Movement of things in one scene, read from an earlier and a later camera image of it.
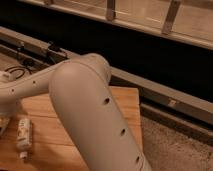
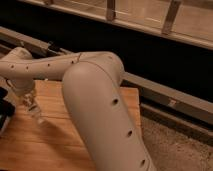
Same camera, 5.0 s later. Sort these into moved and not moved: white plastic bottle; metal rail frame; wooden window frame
Moved: white plastic bottle
Not moved: metal rail frame; wooden window frame
